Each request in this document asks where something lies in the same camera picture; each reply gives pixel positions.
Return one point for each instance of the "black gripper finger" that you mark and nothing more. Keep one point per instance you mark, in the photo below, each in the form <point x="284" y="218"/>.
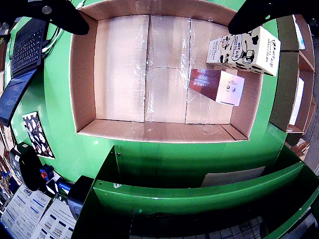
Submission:
<point x="261" y="12"/>
<point x="49" y="15"/>

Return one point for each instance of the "cow print hand cream box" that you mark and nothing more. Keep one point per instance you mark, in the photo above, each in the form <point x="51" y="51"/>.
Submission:
<point x="249" y="49"/>

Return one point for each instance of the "open brown cardboard box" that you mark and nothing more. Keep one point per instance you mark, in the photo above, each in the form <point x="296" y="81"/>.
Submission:
<point x="284" y="87"/>
<point x="286" y="32"/>

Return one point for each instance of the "reddish brown cosmetic box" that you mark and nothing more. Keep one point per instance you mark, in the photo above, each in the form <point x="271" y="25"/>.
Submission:
<point x="204" y="83"/>

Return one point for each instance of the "large shallow cardboard tray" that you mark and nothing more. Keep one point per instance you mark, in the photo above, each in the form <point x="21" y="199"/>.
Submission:
<point x="119" y="74"/>

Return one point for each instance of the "small labelled cardboard carton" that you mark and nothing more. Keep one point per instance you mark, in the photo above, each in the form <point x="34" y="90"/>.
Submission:
<point x="299" y="149"/>

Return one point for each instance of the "black laptop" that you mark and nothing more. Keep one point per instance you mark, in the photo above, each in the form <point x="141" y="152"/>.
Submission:
<point x="27" y="49"/>

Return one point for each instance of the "black patterned card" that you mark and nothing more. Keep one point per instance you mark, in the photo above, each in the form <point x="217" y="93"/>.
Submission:
<point x="37" y="134"/>

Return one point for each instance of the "black rounded device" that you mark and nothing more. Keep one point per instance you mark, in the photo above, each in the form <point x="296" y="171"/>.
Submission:
<point x="31" y="169"/>

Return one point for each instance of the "blue red small object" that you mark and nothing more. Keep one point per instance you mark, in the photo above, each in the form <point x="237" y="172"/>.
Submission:
<point x="46" y="171"/>

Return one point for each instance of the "pale grey flat sheet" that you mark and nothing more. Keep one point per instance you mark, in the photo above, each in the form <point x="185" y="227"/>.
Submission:
<point x="231" y="176"/>

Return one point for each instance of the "black angular device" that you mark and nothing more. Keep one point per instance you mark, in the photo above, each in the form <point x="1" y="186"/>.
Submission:
<point x="78" y="194"/>

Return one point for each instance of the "printed white paper sheet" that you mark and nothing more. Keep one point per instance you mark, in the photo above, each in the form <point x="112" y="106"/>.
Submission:
<point x="22" y="211"/>
<point x="57" y="221"/>

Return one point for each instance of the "green metal shelf unit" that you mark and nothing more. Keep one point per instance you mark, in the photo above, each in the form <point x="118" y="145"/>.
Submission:
<point x="174" y="199"/>

